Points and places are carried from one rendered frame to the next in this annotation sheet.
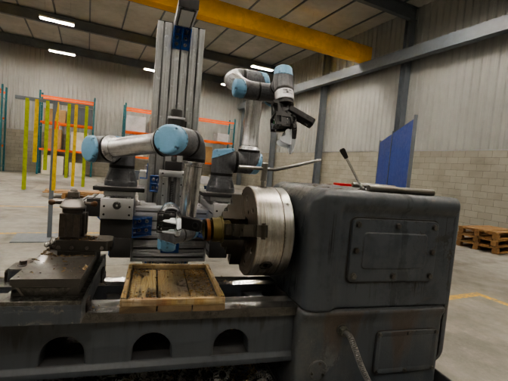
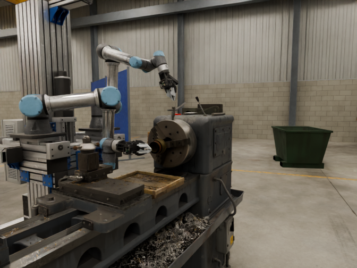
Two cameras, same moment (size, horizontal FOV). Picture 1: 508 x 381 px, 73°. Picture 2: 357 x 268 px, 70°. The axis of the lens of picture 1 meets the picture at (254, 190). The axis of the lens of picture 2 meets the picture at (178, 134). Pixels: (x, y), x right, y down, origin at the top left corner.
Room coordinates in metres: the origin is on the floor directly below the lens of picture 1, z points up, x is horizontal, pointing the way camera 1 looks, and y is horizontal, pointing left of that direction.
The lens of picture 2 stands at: (-0.02, 1.09, 1.31)
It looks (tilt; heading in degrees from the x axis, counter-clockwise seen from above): 6 degrees down; 316
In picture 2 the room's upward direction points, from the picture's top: straight up
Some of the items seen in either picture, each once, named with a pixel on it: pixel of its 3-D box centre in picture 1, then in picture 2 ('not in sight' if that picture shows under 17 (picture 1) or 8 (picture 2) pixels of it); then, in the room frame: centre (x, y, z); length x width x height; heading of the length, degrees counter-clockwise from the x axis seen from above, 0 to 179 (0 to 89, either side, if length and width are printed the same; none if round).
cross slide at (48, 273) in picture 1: (64, 264); (97, 186); (1.07, 0.58, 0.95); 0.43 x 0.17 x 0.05; 16
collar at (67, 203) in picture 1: (73, 202); (87, 145); (1.14, 0.59, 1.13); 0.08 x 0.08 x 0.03
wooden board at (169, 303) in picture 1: (171, 283); (144, 182); (1.15, 0.25, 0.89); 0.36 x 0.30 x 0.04; 16
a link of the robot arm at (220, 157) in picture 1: (224, 160); (99, 106); (1.84, 0.17, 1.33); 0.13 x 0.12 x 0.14; 105
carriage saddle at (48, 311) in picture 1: (45, 282); (91, 201); (1.05, 0.62, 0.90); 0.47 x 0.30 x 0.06; 16
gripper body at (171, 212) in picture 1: (169, 220); (128, 147); (1.24, 0.30, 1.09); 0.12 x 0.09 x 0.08; 16
